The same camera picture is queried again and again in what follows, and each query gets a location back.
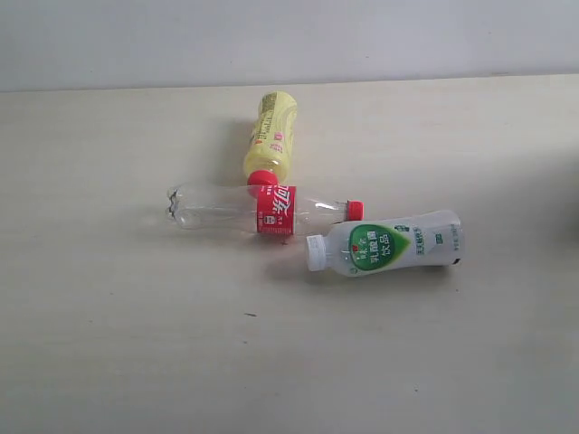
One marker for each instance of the clear cola bottle red label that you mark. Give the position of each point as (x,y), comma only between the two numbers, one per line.
(276,210)

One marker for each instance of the white green label yogurt bottle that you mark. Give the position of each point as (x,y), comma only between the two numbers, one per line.
(357,249)

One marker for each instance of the yellow drink bottle red cap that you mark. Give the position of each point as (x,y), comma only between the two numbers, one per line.
(268,160)

